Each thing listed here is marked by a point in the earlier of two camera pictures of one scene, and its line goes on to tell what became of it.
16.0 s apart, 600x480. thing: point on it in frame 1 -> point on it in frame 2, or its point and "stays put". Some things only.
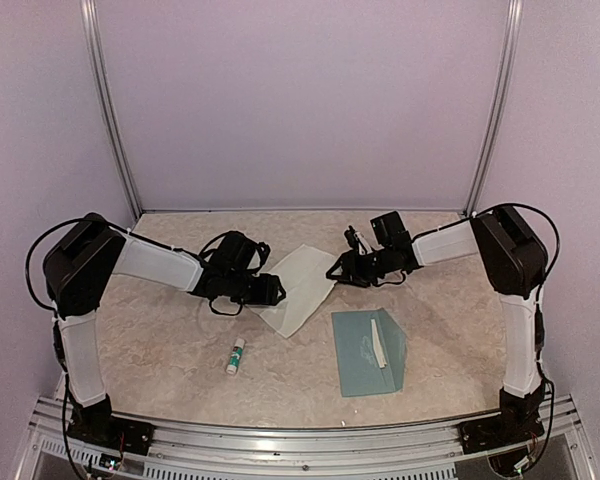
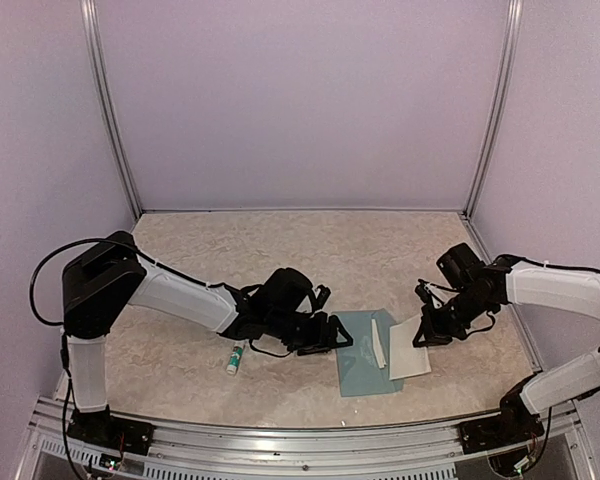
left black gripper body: (256, 296) -> (306, 339)
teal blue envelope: (356, 354) stays put
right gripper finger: (337, 264) -> (422, 330)
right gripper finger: (341, 278) -> (432, 341)
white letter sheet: (378, 347) stays put
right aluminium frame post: (514, 23) stays put
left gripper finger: (281, 291) -> (336, 326)
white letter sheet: (303, 275) -> (405, 359)
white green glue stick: (235, 356) stays put
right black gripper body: (367, 270) -> (454, 320)
